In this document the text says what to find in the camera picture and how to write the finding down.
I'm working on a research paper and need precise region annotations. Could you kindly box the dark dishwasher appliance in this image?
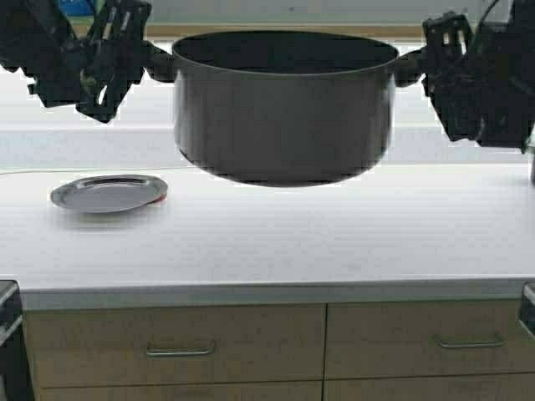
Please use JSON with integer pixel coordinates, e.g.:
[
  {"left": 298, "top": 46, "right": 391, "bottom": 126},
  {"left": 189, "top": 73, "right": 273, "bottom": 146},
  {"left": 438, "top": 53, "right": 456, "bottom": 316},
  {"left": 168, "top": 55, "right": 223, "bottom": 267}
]
[{"left": 1, "top": 312, "right": 35, "bottom": 401}]

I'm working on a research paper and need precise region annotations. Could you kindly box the right wooden drawer front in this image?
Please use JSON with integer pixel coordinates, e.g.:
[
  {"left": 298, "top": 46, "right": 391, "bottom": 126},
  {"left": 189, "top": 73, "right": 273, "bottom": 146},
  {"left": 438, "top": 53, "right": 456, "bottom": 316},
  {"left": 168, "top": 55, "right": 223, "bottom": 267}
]
[{"left": 325, "top": 300, "right": 534, "bottom": 379}]

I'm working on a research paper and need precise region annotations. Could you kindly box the large dark grey pot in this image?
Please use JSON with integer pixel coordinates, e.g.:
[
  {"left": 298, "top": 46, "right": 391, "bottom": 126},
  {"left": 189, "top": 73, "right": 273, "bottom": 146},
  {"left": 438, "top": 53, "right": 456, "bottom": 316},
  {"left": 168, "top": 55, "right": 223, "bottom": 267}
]
[{"left": 144, "top": 30, "right": 424, "bottom": 186}]

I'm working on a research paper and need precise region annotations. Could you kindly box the right drawer metal handle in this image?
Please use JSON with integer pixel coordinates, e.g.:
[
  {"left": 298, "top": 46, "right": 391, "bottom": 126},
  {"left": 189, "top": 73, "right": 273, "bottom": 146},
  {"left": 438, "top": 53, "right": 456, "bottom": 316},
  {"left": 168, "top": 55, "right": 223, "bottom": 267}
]
[{"left": 432, "top": 332, "right": 506, "bottom": 350}]

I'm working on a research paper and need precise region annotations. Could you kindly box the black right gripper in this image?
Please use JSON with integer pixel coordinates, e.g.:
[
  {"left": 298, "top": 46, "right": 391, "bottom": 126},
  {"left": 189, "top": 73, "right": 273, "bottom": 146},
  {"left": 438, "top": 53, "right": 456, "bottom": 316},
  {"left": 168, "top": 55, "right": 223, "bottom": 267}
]
[{"left": 422, "top": 12, "right": 486, "bottom": 145}]

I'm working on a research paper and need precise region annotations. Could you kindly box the blue green box in cabinet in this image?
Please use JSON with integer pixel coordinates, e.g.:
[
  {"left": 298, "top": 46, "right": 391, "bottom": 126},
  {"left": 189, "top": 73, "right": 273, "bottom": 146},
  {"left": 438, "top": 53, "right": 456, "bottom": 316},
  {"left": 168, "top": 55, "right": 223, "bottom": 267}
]
[{"left": 58, "top": 0, "right": 99, "bottom": 18}]

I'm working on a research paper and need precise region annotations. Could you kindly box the wooden drawer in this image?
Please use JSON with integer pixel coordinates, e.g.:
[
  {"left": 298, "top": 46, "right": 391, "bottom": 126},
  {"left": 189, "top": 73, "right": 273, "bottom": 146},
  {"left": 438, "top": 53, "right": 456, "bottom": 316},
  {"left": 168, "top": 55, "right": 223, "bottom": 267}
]
[
  {"left": 26, "top": 305, "right": 325, "bottom": 388},
  {"left": 325, "top": 300, "right": 534, "bottom": 379}
]

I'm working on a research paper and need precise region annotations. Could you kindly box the left wooden drawer front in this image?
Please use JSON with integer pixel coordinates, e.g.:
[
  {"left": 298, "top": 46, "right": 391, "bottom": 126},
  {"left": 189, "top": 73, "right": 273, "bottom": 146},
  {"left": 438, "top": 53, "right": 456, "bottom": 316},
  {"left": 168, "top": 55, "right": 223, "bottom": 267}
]
[{"left": 26, "top": 305, "right": 325, "bottom": 388}]

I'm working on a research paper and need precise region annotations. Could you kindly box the left drawer metal handle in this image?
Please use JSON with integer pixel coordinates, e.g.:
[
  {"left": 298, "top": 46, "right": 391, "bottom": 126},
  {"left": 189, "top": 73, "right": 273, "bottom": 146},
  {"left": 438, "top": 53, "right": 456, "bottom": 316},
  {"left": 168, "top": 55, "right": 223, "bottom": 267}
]
[{"left": 145, "top": 341, "right": 217, "bottom": 358}]

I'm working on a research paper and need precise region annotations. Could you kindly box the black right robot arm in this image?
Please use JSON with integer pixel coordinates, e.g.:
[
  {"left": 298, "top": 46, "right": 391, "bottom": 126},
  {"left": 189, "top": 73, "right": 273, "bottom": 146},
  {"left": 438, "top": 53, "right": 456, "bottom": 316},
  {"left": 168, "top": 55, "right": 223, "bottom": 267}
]
[{"left": 422, "top": 1, "right": 534, "bottom": 152}]

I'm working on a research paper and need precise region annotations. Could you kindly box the drawer metal handle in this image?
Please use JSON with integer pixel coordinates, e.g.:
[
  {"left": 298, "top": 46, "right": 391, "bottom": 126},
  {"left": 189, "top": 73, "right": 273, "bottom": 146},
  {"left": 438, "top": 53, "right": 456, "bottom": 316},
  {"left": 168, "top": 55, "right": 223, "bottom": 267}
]
[
  {"left": 145, "top": 341, "right": 217, "bottom": 358},
  {"left": 432, "top": 332, "right": 506, "bottom": 350}
]

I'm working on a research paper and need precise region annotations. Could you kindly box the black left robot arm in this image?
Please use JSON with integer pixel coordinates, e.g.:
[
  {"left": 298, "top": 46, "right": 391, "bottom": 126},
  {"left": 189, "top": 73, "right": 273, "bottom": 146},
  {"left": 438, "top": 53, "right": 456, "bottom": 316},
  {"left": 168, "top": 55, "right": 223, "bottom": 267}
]
[{"left": 1, "top": 1, "right": 151, "bottom": 124}]

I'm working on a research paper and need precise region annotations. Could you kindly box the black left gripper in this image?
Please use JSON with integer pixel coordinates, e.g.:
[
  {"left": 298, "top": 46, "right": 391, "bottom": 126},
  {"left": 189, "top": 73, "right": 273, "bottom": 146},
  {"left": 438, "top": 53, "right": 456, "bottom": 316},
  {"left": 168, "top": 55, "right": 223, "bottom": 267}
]
[{"left": 76, "top": 1, "right": 151, "bottom": 124}]

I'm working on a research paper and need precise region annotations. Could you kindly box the lower right cabinet door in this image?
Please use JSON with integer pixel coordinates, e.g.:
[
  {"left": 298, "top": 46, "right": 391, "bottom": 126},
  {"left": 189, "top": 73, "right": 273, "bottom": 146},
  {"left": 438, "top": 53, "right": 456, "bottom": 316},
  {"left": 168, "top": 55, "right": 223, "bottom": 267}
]
[{"left": 324, "top": 373, "right": 534, "bottom": 400}]

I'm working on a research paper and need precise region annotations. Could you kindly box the round silver metal plate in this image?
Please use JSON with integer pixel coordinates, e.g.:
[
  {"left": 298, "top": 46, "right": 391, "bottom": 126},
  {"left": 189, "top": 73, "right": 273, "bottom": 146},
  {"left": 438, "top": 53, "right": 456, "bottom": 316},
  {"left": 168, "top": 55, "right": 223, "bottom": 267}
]
[{"left": 50, "top": 175, "right": 169, "bottom": 214}]

